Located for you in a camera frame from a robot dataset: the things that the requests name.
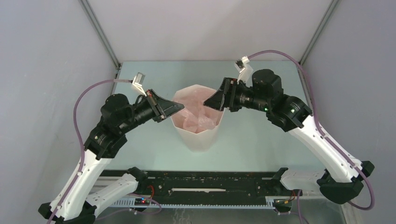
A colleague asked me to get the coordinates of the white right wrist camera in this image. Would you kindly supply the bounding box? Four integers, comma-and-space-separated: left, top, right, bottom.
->
234, 56, 253, 83

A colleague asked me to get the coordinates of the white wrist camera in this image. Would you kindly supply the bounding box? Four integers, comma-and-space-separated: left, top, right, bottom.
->
234, 56, 253, 83
131, 72, 147, 97

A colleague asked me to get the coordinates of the aluminium frame post left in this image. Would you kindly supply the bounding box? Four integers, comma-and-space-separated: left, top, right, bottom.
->
79, 0, 121, 70

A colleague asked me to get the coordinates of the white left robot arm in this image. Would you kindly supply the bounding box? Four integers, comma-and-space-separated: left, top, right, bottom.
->
38, 90, 184, 224

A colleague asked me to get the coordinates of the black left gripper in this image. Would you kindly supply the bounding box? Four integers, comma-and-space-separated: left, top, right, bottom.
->
119, 89, 184, 133

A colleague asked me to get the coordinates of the pink plastic trash bag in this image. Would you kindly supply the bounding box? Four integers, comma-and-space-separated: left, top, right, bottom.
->
172, 88, 223, 133

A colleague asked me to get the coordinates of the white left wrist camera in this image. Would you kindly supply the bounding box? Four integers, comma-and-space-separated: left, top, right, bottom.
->
131, 72, 147, 97

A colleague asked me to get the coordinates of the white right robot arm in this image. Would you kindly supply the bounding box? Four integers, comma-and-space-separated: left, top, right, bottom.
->
204, 69, 374, 204

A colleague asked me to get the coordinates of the white cable duct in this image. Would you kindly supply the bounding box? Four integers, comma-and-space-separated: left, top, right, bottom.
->
108, 196, 280, 209

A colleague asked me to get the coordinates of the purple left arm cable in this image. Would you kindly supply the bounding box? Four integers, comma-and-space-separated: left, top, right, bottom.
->
46, 79, 134, 224

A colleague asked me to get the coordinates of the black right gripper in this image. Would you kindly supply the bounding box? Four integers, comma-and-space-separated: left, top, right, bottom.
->
203, 77, 269, 113

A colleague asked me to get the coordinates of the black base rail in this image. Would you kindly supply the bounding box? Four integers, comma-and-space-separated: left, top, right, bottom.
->
88, 169, 310, 207

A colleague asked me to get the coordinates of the aluminium frame post right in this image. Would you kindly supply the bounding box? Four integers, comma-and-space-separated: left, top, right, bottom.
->
297, 0, 339, 67

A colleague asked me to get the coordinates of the white faceted trash bin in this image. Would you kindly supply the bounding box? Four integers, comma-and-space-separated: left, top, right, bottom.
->
171, 84, 224, 152

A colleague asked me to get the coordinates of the aluminium frame post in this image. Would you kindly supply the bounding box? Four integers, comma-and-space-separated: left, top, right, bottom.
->
79, 0, 121, 70
297, 0, 339, 67

